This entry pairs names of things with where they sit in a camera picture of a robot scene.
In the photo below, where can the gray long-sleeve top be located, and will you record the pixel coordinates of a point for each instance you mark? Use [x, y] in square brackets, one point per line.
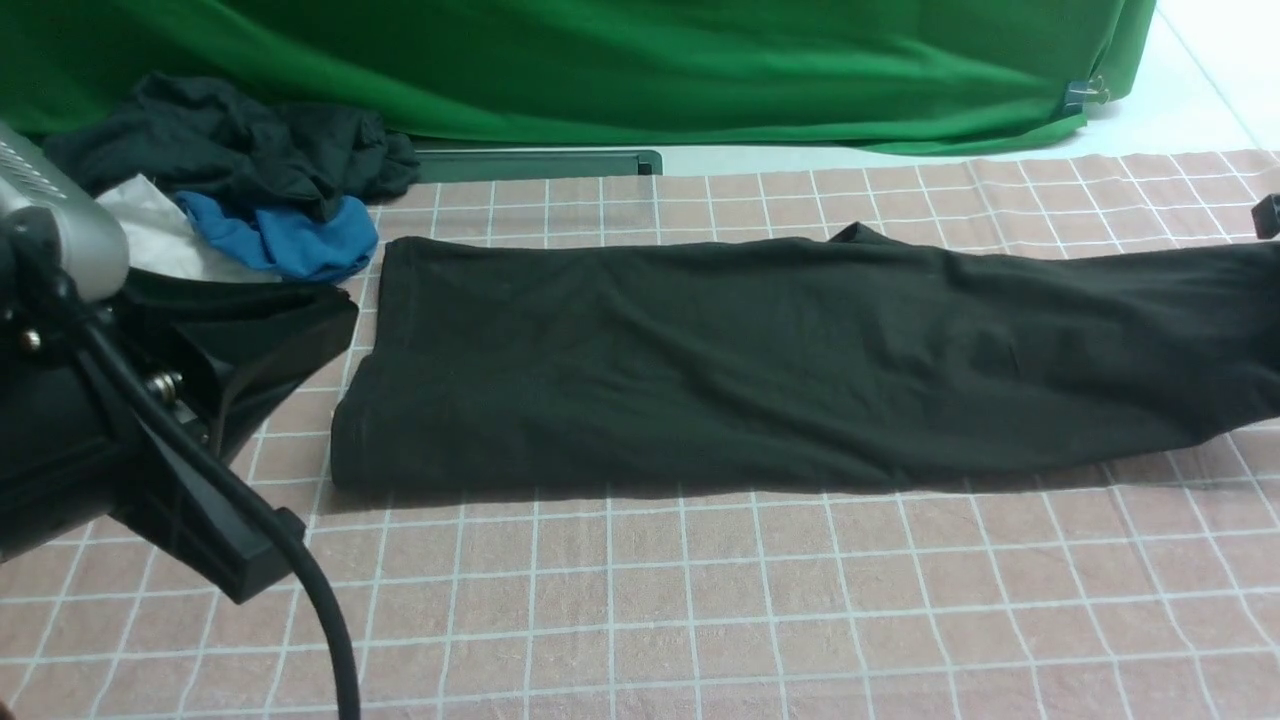
[858, 361]

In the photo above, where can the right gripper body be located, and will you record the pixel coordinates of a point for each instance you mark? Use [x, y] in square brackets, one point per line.
[1266, 217]

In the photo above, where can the blue crumpled garment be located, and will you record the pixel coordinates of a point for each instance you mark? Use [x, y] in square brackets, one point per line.
[285, 241]

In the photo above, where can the green backdrop cloth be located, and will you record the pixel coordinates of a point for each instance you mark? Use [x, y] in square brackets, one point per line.
[923, 78]

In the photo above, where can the dark gray crumpled garment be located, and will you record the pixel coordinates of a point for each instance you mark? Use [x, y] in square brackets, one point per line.
[202, 135]

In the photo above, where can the white crumpled garment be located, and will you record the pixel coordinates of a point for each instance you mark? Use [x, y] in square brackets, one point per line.
[161, 240]

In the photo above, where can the dark green rail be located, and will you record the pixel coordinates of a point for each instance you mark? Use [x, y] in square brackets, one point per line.
[466, 166]

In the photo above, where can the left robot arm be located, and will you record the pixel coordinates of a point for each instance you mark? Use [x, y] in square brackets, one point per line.
[91, 244]

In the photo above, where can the pink checkered table cloth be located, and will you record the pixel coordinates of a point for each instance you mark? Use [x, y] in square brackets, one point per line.
[1144, 589]

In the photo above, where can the metal binder clip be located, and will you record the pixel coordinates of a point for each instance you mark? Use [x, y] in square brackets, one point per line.
[1078, 95]

